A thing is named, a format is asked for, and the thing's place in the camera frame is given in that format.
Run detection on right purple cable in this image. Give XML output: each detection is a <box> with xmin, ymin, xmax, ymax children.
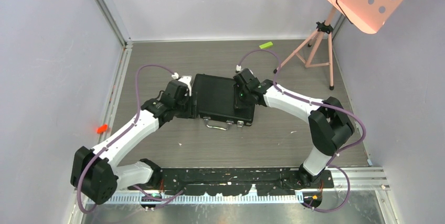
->
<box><xmin>236</xmin><ymin>49</ymin><xmax>367</xmax><ymax>214</ymax></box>

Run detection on pink music stand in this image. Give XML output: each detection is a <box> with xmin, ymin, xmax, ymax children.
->
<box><xmin>279</xmin><ymin>0</ymin><xmax>403</xmax><ymax>90</ymax></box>

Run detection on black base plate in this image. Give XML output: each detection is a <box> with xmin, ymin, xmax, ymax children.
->
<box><xmin>139</xmin><ymin>167</ymin><xmax>334</xmax><ymax>196</ymax></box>

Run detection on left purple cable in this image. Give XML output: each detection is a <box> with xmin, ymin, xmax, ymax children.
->
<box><xmin>76</xmin><ymin>64</ymin><xmax>179</xmax><ymax>215</ymax></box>

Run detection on green block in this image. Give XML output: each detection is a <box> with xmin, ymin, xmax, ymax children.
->
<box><xmin>259</xmin><ymin>41</ymin><xmax>273</xmax><ymax>49</ymax></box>

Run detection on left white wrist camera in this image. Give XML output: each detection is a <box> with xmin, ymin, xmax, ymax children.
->
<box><xmin>172</xmin><ymin>72</ymin><xmax>193</xmax><ymax>97</ymax></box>

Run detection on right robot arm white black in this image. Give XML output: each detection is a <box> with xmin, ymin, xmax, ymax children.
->
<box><xmin>233</xmin><ymin>66</ymin><xmax>355</xmax><ymax>188</ymax></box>

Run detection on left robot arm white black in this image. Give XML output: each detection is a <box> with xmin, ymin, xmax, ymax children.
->
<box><xmin>70</xmin><ymin>76</ymin><xmax>192</xmax><ymax>205</ymax></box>

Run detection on orange clip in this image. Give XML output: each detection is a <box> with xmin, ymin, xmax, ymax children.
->
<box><xmin>96</xmin><ymin>124</ymin><xmax>108</xmax><ymax>134</ymax></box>

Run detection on black poker set case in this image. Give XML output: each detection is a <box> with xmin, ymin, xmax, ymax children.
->
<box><xmin>192</xmin><ymin>73</ymin><xmax>255</xmax><ymax>131</ymax></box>

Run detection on purple cable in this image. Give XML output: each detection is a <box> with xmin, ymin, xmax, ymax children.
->
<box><xmin>236</xmin><ymin>49</ymin><xmax>367</xmax><ymax>214</ymax></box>
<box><xmin>76</xmin><ymin>64</ymin><xmax>179</xmax><ymax>215</ymax></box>

